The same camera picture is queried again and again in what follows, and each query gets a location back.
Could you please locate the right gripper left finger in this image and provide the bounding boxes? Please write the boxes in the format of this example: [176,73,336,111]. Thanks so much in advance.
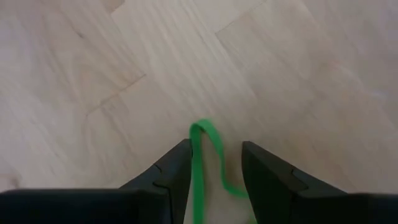
[0,139,192,224]

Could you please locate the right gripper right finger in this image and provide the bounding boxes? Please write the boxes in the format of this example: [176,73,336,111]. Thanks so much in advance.
[242,141,398,224]

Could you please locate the green rubber band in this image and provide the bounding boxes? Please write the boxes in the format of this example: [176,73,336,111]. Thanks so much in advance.
[188,118,259,224]

